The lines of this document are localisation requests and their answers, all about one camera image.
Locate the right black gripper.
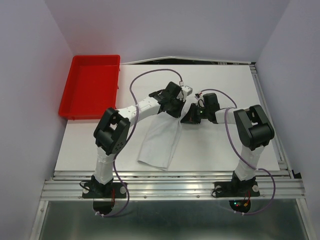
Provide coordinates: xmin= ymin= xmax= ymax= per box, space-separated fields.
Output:
xmin=180 ymin=102 xmax=209 ymax=124

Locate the white fabric skirt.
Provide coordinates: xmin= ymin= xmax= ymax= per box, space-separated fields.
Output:
xmin=137 ymin=107 xmax=187 ymax=171

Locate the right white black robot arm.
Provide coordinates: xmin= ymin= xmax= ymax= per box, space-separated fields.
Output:
xmin=181 ymin=93 xmax=275 ymax=198

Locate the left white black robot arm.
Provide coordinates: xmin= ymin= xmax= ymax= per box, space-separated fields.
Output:
xmin=82 ymin=82 xmax=193 ymax=199

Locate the red plastic tray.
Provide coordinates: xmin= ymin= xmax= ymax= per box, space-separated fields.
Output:
xmin=58 ymin=54 xmax=121 ymax=120

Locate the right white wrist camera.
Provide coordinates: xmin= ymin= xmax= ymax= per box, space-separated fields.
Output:
xmin=194 ymin=91 xmax=205 ymax=108

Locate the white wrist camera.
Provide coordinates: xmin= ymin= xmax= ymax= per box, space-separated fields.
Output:
xmin=177 ymin=81 xmax=193 ymax=102
xmin=194 ymin=91 xmax=205 ymax=108

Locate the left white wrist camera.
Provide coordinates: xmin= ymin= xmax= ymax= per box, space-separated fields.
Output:
xmin=177 ymin=81 xmax=193 ymax=102

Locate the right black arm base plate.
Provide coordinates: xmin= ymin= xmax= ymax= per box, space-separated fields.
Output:
xmin=211 ymin=181 xmax=261 ymax=198

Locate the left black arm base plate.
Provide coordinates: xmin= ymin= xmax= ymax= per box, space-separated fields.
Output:
xmin=79 ymin=181 xmax=127 ymax=199

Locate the aluminium front rail frame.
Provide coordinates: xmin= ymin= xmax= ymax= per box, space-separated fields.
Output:
xmin=40 ymin=170 xmax=306 ymax=201

